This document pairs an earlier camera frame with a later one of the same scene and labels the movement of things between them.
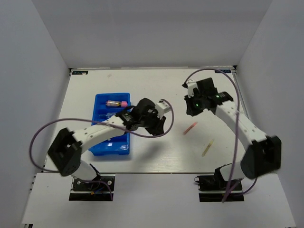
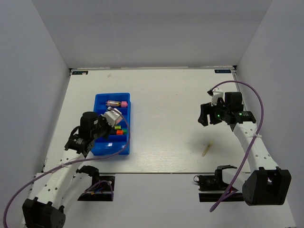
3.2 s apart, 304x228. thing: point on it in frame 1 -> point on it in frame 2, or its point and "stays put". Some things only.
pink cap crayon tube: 123,104 stays put
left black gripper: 158,128 -> 101,119
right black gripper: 190,110 -> 205,109
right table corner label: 223,71 stays put
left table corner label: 80,72 stays put
